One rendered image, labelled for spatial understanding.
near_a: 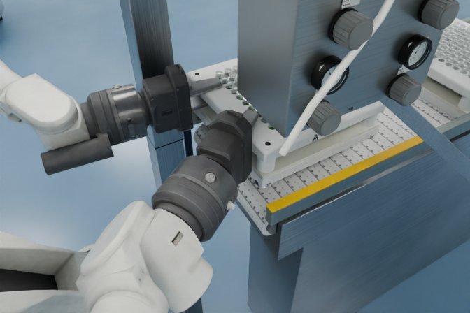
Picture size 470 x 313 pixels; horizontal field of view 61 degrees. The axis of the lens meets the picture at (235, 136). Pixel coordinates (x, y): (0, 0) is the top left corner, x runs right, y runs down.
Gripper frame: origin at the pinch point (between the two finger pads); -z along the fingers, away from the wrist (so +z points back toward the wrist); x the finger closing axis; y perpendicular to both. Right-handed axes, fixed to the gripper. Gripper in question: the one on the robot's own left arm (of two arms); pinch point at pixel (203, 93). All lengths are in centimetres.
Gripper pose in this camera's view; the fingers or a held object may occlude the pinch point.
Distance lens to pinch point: 68.0
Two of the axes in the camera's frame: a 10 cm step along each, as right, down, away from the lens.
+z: -9.2, 2.8, -2.8
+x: 0.2, 7.4, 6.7
